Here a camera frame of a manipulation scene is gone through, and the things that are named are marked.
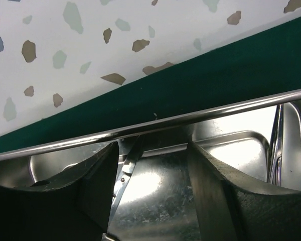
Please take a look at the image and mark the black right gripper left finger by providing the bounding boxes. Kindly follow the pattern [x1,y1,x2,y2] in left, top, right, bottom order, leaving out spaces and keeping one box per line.
[0,142,119,240]

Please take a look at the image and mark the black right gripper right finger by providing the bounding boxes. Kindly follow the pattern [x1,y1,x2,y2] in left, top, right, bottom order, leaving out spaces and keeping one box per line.
[187,143,301,240]

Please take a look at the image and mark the stainless steel instrument tray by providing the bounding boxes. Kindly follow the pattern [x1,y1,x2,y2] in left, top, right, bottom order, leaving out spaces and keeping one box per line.
[0,89,301,240]

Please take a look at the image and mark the dark green surgical cloth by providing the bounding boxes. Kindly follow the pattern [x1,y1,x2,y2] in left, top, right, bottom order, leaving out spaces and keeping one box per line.
[0,17,301,153]

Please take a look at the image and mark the steel surgical forceps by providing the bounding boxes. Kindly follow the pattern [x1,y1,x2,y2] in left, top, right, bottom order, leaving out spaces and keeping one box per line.
[108,135,144,227]

